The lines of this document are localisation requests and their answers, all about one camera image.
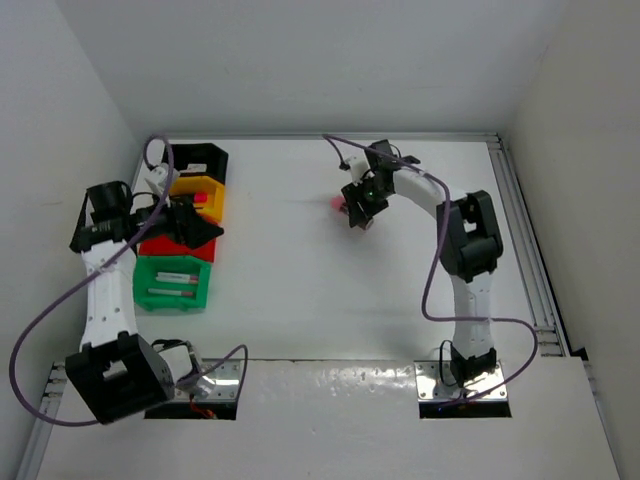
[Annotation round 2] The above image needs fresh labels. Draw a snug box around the pink black highlighter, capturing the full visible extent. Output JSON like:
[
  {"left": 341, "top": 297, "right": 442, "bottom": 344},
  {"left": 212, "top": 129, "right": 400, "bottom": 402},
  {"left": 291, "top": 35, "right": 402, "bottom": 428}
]
[{"left": 190, "top": 192, "right": 208, "bottom": 203}]

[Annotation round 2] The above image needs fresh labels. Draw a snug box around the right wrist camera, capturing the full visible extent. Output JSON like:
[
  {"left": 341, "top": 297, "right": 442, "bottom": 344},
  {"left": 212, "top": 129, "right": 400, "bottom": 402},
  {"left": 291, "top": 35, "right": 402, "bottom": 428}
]
[{"left": 339, "top": 155, "right": 369, "bottom": 184}]

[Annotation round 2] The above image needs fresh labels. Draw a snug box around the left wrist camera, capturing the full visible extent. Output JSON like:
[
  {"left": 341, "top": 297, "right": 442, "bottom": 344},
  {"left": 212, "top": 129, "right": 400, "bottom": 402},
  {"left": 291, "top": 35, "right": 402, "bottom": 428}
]
[{"left": 145, "top": 164, "right": 173, "bottom": 197}]

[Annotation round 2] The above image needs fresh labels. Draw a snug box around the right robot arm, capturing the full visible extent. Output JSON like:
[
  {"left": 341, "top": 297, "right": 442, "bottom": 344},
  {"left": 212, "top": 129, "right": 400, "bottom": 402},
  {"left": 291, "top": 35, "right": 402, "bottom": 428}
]
[{"left": 339, "top": 140, "right": 504, "bottom": 387}]

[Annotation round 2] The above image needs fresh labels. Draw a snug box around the white pen orange cap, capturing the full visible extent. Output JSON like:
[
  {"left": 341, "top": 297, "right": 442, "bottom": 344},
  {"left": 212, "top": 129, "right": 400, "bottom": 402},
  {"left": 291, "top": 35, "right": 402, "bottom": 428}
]
[{"left": 156, "top": 272, "right": 199, "bottom": 282}]

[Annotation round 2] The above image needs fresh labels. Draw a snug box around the red storage bin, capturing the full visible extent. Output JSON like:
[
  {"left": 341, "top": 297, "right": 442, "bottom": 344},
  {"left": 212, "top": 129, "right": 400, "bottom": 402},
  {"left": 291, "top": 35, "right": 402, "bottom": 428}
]
[{"left": 139, "top": 235, "right": 216, "bottom": 263}]

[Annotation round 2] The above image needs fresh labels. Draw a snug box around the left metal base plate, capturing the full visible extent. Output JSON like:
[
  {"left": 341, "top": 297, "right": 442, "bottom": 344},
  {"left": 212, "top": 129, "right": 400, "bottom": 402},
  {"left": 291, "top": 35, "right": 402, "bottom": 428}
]
[{"left": 172, "top": 360, "right": 243, "bottom": 403}]

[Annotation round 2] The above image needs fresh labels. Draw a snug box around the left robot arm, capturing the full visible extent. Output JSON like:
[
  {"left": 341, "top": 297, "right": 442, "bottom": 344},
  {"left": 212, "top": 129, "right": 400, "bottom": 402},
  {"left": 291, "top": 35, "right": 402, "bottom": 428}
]
[{"left": 65, "top": 181, "right": 224, "bottom": 424}]

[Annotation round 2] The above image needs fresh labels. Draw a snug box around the metal base plate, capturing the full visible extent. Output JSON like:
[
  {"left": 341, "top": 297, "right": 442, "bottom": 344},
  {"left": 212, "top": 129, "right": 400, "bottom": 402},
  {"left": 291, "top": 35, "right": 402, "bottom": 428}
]
[
  {"left": 414, "top": 360, "right": 508, "bottom": 404},
  {"left": 172, "top": 360, "right": 243, "bottom": 403}
]

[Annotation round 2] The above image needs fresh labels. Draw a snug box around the white pen yellow cap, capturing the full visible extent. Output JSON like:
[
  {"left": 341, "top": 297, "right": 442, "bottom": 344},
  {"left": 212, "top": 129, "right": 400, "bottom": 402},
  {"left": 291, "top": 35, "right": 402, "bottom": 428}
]
[{"left": 156, "top": 276, "right": 199, "bottom": 285}]

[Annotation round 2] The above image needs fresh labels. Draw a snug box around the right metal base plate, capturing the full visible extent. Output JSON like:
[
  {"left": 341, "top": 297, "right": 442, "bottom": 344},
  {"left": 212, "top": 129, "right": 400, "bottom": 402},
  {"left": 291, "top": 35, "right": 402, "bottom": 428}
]
[{"left": 414, "top": 360, "right": 508, "bottom": 404}]

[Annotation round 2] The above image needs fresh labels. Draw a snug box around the white pen pink cap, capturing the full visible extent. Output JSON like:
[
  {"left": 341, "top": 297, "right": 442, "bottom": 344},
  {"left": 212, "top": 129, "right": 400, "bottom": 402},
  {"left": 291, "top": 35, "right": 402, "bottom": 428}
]
[{"left": 147, "top": 288, "right": 194, "bottom": 298}]

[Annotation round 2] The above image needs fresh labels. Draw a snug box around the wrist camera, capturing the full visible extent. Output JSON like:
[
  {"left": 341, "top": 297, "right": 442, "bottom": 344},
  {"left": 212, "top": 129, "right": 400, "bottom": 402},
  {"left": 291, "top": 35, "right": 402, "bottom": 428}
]
[
  {"left": 339, "top": 155, "right": 369, "bottom": 184},
  {"left": 145, "top": 164, "right": 173, "bottom": 197}
]

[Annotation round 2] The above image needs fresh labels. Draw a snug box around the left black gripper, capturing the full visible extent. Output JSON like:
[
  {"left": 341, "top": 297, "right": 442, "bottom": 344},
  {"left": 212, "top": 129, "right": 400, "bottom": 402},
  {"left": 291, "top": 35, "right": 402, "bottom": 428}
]
[{"left": 126, "top": 185, "right": 222, "bottom": 250}]

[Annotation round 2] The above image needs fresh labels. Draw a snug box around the yellow storage bin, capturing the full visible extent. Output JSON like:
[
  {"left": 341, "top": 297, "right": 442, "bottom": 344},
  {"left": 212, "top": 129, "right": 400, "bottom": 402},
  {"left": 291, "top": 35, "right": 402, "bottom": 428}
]
[{"left": 170, "top": 175, "right": 225, "bottom": 224}]

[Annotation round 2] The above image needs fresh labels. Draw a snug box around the green storage bin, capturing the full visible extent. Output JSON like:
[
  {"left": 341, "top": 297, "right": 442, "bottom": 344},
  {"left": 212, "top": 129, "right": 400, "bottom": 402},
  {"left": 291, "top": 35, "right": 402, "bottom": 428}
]
[{"left": 133, "top": 256, "right": 211, "bottom": 311}]

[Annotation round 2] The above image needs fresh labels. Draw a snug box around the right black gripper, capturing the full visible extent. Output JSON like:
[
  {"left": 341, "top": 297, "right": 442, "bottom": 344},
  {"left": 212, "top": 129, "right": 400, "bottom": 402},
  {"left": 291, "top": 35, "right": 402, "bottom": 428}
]
[{"left": 342, "top": 175, "right": 391, "bottom": 226}]

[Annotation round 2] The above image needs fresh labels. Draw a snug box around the black storage bin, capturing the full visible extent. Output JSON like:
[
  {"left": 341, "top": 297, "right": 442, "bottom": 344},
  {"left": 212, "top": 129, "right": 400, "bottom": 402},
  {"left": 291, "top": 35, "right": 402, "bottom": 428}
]
[{"left": 171, "top": 142, "right": 229, "bottom": 184}]

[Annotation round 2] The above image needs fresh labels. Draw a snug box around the pink capped glue bottle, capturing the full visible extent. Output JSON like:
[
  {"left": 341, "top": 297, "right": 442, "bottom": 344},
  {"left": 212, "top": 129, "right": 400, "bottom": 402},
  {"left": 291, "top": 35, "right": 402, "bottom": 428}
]
[{"left": 330, "top": 196, "right": 373, "bottom": 231}]

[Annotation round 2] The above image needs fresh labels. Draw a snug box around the white eraser block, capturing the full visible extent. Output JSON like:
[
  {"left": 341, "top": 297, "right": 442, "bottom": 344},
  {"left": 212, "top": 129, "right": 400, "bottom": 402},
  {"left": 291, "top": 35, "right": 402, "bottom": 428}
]
[{"left": 186, "top": 163, "right": 208, "bottom": 173}]

